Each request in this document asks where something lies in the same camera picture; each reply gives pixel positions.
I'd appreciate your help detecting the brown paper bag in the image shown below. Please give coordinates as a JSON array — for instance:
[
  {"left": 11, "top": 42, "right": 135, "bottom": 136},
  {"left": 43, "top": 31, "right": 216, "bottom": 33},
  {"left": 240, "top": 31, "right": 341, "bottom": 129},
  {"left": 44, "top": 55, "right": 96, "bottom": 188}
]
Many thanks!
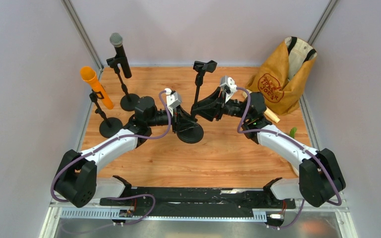
[{"left": 246, "top": 37, "right": 318, "bottom": 116}]

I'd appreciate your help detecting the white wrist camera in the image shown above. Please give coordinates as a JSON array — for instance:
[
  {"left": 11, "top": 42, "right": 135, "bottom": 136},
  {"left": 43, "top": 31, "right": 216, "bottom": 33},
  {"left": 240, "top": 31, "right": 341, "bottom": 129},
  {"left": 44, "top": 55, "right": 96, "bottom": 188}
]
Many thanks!
[
  {"left": 219, "top": 75, "right": 237, "bottom": 103},
  {"left": 165, "top": 88, "right": 182, "bottom": 115}
]

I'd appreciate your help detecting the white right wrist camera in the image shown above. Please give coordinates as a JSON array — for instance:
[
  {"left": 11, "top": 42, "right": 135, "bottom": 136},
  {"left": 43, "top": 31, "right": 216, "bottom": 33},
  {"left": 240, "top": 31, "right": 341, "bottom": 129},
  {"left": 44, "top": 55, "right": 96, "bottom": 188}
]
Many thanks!
[{"left": 219, "top": 75, "right": 237, "bottom": 103}]

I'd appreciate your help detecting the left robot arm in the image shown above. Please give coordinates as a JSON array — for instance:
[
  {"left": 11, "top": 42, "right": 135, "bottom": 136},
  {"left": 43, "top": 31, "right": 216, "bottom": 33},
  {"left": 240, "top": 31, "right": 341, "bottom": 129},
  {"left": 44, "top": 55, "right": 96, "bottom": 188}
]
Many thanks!
[{"left": 51, "top": 93, "right": 204, "bottom": 208}]

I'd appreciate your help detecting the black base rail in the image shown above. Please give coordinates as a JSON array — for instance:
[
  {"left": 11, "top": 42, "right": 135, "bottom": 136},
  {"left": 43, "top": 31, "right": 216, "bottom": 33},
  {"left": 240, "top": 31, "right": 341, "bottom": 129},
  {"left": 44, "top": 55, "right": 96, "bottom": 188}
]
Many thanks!
[{"left": 59, "top": 186, "right": 297, "bottom": 227}]

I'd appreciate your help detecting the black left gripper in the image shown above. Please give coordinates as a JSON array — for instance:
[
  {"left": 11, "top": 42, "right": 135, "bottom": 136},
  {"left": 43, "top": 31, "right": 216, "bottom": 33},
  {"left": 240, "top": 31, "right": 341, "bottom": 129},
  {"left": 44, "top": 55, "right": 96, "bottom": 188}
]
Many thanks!
[{"left": 147, "top": 105, "right": 198, "bottom": 134}]

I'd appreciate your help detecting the cream microphone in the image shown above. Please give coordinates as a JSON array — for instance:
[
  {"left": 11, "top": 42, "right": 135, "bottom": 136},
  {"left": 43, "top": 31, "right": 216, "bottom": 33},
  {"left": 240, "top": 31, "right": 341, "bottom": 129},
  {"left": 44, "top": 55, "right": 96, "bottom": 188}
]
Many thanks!
[{"left": 242, "top": 90, "right": 280, "bottom": 123}]

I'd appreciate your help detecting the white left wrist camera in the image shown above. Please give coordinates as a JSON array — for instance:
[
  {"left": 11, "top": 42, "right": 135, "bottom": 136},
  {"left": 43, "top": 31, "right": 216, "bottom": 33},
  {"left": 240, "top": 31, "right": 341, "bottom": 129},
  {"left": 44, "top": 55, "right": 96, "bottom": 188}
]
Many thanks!
[{"left": 165, "top": 88, "right": 182, "bottom": 115}]

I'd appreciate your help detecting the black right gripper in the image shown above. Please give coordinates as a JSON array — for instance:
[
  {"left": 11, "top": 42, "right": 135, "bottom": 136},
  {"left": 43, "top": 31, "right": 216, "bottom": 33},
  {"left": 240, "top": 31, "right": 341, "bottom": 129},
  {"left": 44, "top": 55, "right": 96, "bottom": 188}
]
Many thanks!
[{"left": 192, "top": 86, "right": 251, "bottom": 121}]

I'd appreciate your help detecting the black microphone stand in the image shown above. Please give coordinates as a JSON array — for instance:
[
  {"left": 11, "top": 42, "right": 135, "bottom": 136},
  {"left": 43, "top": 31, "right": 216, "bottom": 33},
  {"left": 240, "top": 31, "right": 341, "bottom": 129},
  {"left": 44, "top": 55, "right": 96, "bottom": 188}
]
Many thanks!
[
  {"left": 89, "top": 90, "right": 123, "bottom": 138},
  {"left": 175, "top": 60, "right": 217, "bottom": 144},
  {"left": 106, "top": 57, "right": 140, "bottom": 112}
]

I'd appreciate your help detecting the black grey-headed microphone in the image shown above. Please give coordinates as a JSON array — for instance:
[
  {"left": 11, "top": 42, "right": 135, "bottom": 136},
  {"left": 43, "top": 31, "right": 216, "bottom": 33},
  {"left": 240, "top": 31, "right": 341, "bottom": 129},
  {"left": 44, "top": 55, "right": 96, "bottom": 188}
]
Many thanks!
[{"left": 110, "top": 33, "right": 132, "bottom": 78}]

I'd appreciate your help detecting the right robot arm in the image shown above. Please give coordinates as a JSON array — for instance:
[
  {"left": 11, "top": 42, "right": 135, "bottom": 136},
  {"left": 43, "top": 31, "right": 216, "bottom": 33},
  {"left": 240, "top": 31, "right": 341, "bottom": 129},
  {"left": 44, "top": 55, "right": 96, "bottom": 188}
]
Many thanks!
[{"left": 191, "top": 87, "right": 346, "bottom": 207}]

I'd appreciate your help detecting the orange microphone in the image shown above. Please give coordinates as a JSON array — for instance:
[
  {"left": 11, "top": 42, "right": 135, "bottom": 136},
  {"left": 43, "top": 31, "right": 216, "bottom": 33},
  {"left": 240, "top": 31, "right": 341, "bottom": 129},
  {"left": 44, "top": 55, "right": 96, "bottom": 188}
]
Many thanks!
[{"left": 80, "top": 66, "right": 114, "bottom": 110}]

